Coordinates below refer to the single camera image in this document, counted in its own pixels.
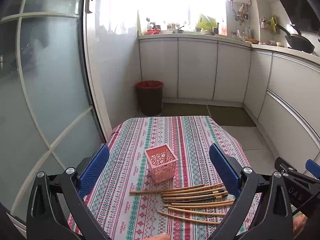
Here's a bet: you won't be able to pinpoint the dark bin with red liner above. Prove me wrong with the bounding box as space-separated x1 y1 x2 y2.
135 80 164 116

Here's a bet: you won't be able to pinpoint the frosted glass sliding door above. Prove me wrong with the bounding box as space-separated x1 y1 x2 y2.
1 0 104 222

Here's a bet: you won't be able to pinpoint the patterned striped tablecloth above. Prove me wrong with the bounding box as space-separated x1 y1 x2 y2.
67 115 263 240

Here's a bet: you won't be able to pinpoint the black frying pan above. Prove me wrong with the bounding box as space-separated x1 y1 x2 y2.
275 23 315 54

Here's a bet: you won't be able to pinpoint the black gold-banded chopstick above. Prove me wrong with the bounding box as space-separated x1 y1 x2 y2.
162 191 229 201
163 195 227 204

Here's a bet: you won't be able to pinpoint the pink perforated utensil holder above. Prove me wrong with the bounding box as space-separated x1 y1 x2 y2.
144 144 178 184

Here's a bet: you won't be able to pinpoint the green bag on counter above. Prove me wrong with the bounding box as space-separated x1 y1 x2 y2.
196 14 218 30

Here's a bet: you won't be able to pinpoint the dark green floor mat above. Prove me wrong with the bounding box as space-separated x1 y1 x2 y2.
208 105 256 127
161 103 210 116

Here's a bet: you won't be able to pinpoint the bamboo chopstick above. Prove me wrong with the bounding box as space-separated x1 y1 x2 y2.
156 211 220 225
162 187 226 198
161 183 225 197
164 201 234 209
168 207 227 217
170 200 235 206

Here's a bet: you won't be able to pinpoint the person's hand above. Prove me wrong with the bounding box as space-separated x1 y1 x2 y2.
142 233 171 240

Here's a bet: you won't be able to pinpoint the white kitchen cabinets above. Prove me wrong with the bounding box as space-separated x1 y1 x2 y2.
138 34 319 173

